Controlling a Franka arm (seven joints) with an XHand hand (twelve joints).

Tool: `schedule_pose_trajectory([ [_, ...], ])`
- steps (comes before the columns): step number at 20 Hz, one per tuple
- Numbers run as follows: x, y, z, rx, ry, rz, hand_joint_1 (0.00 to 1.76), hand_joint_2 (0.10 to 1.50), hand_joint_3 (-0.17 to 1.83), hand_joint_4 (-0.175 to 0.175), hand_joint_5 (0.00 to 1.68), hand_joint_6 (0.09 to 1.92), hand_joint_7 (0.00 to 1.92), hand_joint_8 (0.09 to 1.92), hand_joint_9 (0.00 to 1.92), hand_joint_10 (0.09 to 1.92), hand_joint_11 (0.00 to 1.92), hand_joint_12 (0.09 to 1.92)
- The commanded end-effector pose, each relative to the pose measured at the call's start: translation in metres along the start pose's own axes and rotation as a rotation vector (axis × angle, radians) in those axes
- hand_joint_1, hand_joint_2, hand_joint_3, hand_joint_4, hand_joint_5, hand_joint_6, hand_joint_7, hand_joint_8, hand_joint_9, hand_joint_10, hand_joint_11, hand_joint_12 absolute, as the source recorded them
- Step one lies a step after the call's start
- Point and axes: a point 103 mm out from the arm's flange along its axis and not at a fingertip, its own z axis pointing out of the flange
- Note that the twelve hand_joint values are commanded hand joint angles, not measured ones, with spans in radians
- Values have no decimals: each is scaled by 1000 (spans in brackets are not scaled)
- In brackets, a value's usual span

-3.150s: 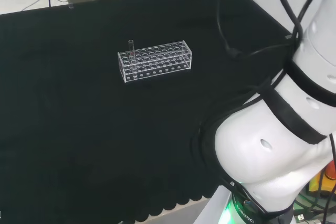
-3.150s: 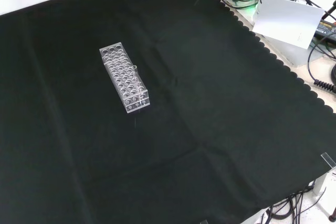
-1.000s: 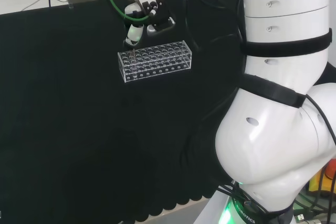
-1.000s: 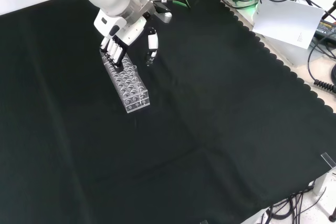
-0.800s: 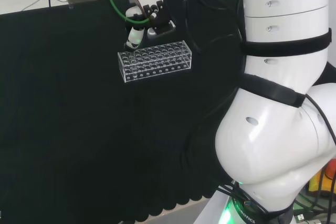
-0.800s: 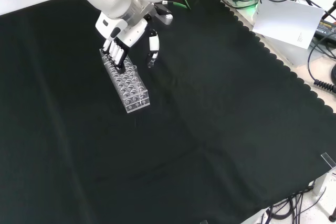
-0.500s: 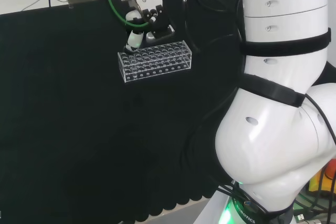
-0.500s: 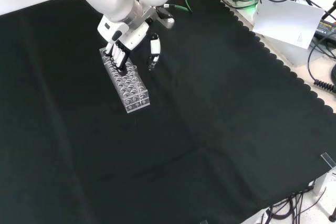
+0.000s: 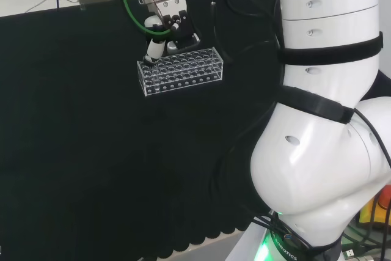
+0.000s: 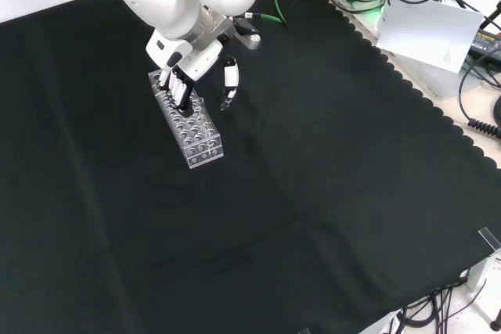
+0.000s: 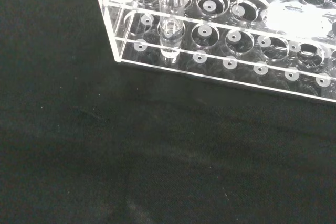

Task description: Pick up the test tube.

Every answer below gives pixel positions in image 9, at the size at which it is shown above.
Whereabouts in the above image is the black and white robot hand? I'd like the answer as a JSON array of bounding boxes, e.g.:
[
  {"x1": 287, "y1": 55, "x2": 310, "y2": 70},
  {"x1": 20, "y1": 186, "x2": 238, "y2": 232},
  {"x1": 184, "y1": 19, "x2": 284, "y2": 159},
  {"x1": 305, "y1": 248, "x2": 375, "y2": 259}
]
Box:
[{"x1": 136, "y1": 0, "x2": 202, "y2": 67}]

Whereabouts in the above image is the clear plastic test tube rack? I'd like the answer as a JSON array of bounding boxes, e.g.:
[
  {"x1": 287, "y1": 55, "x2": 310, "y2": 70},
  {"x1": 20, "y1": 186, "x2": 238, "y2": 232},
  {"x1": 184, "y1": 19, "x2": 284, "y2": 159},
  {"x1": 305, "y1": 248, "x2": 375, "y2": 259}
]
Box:
[{"x1": 136, "y1": 46, "x2": 224, "y2": 98}]

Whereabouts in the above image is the black bench cloth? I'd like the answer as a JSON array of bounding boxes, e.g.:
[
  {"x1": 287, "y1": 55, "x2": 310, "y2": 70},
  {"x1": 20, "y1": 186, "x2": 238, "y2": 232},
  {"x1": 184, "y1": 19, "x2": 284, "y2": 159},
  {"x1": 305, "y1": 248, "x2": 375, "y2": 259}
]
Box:
[{"x1": 0, "y1": 0, "x2": 391, "y2": 259}]

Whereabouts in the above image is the yellow stop button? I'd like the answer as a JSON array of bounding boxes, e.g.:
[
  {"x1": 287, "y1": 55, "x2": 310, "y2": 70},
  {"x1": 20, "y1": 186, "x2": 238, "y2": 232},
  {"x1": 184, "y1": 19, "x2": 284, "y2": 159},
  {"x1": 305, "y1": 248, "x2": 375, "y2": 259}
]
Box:
[{"x1": 358, "y1": 183, "x2": 391, "y2": 232}]

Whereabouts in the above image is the green cable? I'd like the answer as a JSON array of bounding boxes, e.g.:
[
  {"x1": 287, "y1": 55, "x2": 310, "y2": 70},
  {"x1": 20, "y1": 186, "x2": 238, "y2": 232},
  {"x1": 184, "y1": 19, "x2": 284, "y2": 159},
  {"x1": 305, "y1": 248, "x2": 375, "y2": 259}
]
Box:
[{"x1": 119, "y1": 0, "x2": 172, "y2": 36}]

